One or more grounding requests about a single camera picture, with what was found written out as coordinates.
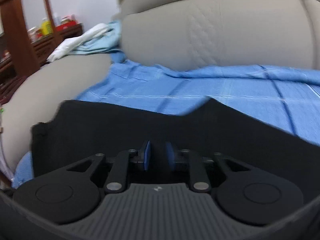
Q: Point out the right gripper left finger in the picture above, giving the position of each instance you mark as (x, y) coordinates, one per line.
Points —
(73, 192)

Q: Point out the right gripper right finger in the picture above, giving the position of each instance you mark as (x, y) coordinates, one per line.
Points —
(245, 193)

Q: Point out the black pants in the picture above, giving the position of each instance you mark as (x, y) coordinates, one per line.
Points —
(81, 129)

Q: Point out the blue plaid bed sheet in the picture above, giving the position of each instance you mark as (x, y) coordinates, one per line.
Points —
(285, 97)

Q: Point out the brown wooden chair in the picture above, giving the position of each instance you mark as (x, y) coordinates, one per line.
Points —
(22, 53)

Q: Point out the white cloth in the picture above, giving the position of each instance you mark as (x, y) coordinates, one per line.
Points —
(71, 43)

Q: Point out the wooden side cabinet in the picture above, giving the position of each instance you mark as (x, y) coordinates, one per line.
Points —
(10, 81)

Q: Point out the light blue folded cloth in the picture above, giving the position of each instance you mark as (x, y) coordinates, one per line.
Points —
(102, 38)

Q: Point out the yellow bottle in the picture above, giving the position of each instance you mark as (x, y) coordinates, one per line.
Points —
(46, 27)

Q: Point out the red box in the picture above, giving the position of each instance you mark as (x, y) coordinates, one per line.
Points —
(66, 25)

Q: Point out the beige padded headboard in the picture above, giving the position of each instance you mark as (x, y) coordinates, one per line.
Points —
(189, 34)

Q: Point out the beige bed side rail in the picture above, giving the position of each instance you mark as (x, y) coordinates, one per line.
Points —
(38, 98)

